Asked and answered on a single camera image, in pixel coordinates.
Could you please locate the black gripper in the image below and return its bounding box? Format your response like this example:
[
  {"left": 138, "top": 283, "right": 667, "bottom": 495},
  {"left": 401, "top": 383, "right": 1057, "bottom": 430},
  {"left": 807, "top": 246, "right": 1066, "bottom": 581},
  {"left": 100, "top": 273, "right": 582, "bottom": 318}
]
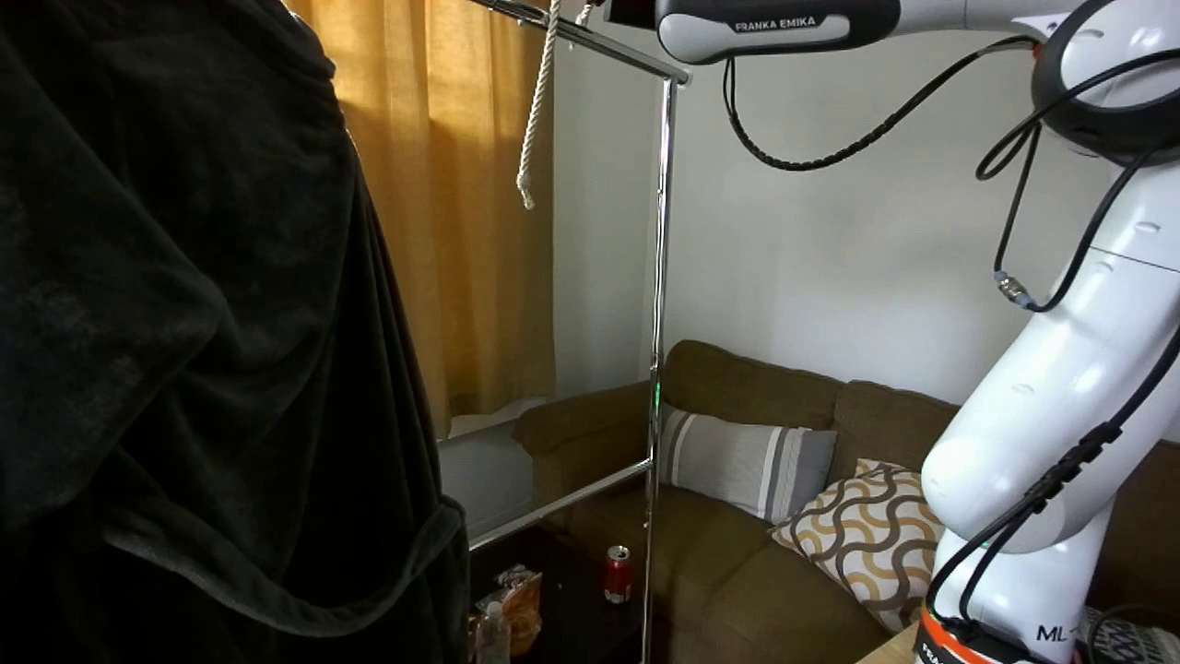
[{"left": 574, "top": 0, "right": 667, "bottom": 34}]

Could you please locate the white twisted rope piece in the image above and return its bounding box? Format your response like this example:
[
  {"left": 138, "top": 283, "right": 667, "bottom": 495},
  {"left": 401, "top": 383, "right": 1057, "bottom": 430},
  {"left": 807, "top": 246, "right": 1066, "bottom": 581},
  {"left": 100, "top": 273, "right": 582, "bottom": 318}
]
[{"left": 513, "top": 0, "right": 565, "bottom": 214}]

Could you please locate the metal clothes rack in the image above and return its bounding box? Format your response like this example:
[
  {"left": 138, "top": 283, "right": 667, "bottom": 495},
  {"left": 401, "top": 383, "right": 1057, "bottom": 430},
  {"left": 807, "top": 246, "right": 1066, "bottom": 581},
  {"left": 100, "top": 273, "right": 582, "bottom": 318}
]
[{"left": 461, "top": 0, "right": 695, "bottom": 664}]

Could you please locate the yellow curtain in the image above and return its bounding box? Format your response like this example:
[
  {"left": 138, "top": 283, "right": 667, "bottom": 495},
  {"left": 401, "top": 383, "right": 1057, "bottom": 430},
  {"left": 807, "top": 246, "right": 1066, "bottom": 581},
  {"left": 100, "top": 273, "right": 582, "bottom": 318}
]
[{"left": 282, "top": 0, "right": 560, "bottom": 434}]

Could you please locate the grey striped pillow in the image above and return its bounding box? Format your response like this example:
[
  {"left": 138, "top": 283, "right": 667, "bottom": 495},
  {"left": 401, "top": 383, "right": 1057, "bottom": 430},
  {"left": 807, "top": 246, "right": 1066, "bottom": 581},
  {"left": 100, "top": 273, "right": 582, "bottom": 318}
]
[{"left": 659, "top": 404, "right": 845, "bottom": 528}]

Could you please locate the black robe garment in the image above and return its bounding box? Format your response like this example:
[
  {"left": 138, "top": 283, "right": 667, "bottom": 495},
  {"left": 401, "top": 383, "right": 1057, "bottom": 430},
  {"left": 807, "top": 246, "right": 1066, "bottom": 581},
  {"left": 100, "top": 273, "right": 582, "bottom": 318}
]
[{"left": 0, "top": 0, "right": 476, "bottom": 664}]

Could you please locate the red soda can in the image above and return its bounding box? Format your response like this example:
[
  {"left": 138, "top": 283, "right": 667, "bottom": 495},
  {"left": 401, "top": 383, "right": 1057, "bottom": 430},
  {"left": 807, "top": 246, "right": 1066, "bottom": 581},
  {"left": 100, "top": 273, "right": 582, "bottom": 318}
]
[{"left": 600, "top": 541, "right": 637, "bottom": 607}]

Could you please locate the wave patterned pillow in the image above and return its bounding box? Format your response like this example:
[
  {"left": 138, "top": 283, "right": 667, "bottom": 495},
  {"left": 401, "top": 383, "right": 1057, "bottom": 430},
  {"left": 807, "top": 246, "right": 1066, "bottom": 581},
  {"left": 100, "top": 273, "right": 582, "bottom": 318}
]
[{"left": 771, "top": 453, "right": 953, "bottom": 634}]

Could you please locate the brown fabric couch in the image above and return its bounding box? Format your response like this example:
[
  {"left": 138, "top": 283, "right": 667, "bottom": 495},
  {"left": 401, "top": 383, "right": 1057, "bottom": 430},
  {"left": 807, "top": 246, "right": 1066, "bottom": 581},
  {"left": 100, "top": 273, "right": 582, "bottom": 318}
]
[{"left": 510, "top": 338, "right": 1180, "bottom": 664}]

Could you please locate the orange snack bag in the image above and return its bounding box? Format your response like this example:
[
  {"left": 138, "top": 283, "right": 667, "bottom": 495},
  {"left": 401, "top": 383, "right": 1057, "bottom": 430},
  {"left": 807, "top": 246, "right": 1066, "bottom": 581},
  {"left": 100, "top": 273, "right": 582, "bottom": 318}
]
[{"left": 470, "top": 564, "right": 549, "bottom": 664}]

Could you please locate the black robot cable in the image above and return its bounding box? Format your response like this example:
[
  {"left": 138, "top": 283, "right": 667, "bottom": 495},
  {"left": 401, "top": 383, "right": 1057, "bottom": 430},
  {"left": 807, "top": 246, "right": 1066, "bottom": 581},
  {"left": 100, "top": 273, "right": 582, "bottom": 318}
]
[{"left": 717, "top": 0, "right": 1180, "bottom": 622}]

